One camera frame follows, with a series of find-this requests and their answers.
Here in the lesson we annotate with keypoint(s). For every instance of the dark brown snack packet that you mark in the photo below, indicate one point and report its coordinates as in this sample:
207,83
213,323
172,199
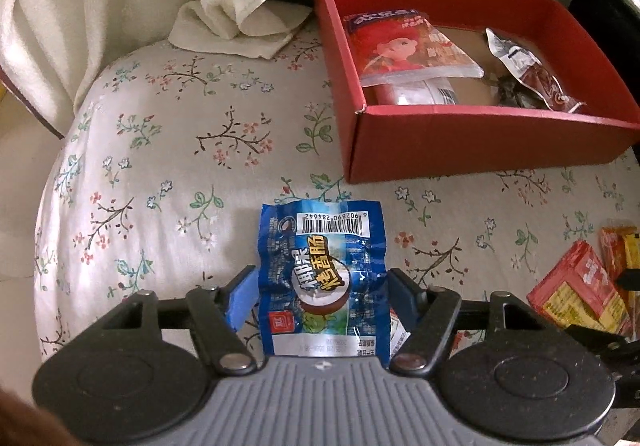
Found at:
510,94

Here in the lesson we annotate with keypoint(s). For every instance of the orange snack packet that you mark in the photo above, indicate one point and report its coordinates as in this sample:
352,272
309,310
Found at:
611,248

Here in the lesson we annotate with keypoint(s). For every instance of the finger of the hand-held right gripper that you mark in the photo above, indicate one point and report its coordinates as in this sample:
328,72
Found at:
605,340
629,280

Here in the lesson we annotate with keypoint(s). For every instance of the blue snack packet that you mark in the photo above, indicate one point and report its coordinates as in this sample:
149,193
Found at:
320,266

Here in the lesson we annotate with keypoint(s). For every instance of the silver red snack packet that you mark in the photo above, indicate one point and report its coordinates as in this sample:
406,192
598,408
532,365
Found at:
540,81

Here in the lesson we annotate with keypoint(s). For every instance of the small red snack packet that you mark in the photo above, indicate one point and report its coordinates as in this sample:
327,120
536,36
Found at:
465,343

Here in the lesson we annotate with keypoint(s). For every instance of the red cardboard box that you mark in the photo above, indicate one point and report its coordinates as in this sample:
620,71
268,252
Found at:
475,141

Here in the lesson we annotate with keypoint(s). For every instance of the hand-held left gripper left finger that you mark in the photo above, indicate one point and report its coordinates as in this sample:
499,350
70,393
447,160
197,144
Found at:
240,298

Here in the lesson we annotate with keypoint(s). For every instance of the red cartoon snack packet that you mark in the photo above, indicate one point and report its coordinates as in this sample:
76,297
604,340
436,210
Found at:
400,46

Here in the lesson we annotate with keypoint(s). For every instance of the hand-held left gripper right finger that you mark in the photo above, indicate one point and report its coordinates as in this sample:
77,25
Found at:
400,293

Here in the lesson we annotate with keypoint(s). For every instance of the clear white snack packet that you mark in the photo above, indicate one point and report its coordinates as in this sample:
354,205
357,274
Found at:
415,91

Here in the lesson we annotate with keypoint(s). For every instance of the white printed snack packet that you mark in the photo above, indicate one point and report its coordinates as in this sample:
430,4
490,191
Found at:
400,331

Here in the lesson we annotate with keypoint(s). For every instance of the yellow snack packet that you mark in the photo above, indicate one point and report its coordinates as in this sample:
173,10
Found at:
631,251

